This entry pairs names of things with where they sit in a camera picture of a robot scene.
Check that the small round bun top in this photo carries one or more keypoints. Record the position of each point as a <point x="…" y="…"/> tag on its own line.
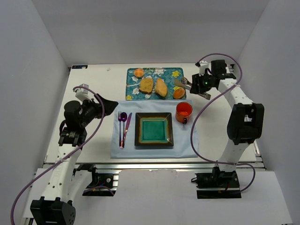
<point x="139" y="73"/>

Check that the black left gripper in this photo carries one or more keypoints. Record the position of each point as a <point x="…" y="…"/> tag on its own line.
<point x="101" y="107"/>

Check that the light blue cloth placemat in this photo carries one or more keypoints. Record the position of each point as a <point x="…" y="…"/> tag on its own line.
<point x="185" y="137"/>

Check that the long golden bread roll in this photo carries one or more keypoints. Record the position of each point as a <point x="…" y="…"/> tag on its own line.
<point x="161" y="88"/>

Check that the teal floral tray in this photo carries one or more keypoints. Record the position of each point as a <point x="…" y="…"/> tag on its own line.
<point x="167" y="74"/>

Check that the orange mug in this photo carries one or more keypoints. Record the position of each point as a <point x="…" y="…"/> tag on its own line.
<point x="183" y="112"/>

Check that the sesame round bun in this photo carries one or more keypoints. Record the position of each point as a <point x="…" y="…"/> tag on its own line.
<point x="179" y="93"/>

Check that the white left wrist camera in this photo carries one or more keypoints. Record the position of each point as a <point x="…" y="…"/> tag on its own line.
<point x="82" y="94"/>

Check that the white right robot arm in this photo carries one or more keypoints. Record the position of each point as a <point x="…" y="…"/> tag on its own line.
<point x="245" y="123"/>

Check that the square black teal plate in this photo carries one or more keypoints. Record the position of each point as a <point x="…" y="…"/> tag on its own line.
<point x="153" y="129"/>

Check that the purple knife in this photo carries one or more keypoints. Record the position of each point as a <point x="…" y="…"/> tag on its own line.
<point x="126" y="128"/>

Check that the purple fork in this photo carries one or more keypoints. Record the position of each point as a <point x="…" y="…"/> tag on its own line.
<point x="120" y="119"/>

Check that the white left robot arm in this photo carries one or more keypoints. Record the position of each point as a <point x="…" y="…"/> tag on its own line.
<point x="55" y="206"/>

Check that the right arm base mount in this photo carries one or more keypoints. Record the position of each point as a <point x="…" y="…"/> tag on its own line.
<point x="217" y="185"/>

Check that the brown bread slice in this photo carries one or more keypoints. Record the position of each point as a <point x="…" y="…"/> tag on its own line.
<point x="146" y="85"/>

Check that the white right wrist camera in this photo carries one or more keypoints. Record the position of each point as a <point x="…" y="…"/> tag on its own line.
<point x="202" y="65"/>

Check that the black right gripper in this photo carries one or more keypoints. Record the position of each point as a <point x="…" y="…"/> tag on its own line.
<point x="195" y="83"/>

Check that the metal serving tongs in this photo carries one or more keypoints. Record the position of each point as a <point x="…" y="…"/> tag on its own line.
<point x="186" y="84"/>

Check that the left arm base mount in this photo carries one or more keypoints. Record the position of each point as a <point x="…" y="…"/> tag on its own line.
<point x="103" y="182"/>

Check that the left blue table label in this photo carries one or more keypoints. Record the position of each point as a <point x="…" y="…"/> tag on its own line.
<point x="79" y="67"/>

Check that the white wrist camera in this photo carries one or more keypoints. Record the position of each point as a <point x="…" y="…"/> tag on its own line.
<point x="82" y="94"/>
<point x="202" y="65"/>

